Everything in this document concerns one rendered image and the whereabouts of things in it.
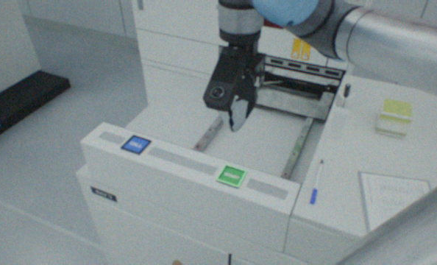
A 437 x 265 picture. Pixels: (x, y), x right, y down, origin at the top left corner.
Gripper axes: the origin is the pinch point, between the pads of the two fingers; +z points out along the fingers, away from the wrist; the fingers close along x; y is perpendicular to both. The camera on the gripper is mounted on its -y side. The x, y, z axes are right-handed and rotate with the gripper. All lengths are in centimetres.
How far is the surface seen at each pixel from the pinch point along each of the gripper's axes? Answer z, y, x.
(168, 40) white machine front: 15, 58, 52
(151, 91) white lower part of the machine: 42, 58, 63
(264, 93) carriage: 23, 50, 8
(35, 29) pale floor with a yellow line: 110, 198, 307
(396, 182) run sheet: 13.8, 13.7, -33.8
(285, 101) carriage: 23, 48, 0
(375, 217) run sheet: 13.8, 1.9, -30.6
